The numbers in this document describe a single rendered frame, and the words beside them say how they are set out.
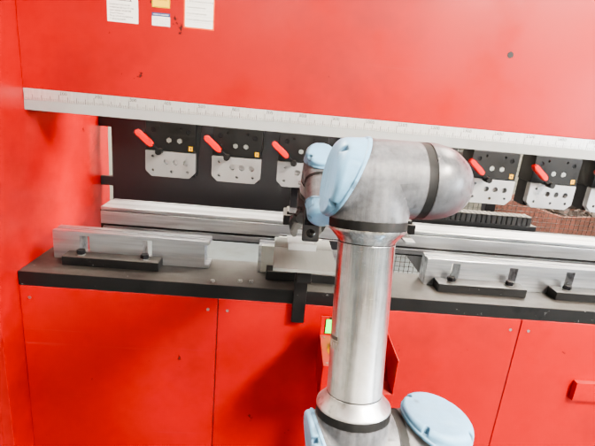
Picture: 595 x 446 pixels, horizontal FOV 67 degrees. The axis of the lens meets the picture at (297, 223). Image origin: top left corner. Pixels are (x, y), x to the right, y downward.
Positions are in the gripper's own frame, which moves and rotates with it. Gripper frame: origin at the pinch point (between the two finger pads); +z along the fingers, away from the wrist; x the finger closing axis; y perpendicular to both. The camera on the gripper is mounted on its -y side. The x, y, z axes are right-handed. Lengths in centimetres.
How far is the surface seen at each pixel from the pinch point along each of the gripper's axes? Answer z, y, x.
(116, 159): 37, 53, 78
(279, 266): -4.5, -13.1, 7.0
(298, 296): 12.4, -13.9, -0.1
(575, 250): 29, 23, -110
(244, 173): -6.0, 17.5, 19.8
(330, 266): -2.9, -10.9, -7.4
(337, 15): -42, 48, -3
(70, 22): -34, 42, 71
